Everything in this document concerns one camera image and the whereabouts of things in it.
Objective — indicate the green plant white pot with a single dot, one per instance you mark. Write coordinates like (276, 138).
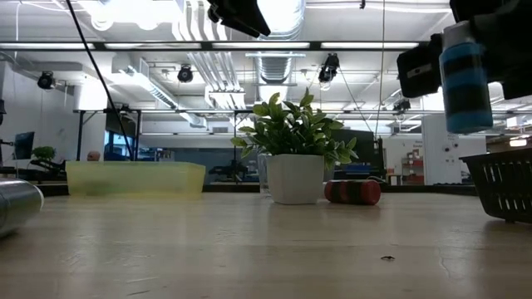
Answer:
(295, 178)

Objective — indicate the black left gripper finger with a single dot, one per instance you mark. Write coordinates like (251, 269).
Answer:
(243, 14)

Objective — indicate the small black debris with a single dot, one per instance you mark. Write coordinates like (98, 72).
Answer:
(387, 258)

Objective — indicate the black mesh basket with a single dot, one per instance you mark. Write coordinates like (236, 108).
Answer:
(503, 187)

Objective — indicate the black overhead rig frame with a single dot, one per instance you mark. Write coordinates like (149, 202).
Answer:
(315, 45)

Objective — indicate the silver ventilation duct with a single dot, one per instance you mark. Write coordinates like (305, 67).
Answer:
(274, 68)

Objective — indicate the black computer monitor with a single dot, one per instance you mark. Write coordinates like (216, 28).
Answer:
(24, 145)

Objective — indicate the black ceiling spotlight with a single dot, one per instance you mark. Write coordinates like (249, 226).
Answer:
(329, 67)
(185, 74)
(45, 80)
(402, 104)

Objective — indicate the person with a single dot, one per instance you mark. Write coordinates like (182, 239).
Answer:
(93, 156)

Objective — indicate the black aluminium table frame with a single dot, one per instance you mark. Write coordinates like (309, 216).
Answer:
(228, 189)

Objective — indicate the yellow translucent plastic bin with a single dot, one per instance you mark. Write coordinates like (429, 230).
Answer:
(133, 178)

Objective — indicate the black paint bottle white cap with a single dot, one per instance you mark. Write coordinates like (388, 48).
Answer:
(18, 205)

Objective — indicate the large wall screen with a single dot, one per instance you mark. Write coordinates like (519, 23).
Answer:
(118, 141)

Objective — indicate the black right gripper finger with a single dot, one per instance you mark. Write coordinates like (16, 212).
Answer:
(513, 54)
(420, 70)

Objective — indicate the background green plant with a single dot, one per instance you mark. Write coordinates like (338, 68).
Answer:
(43, 153)

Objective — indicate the blue striped paint bottle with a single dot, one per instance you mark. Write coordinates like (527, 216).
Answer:
(465, 87)

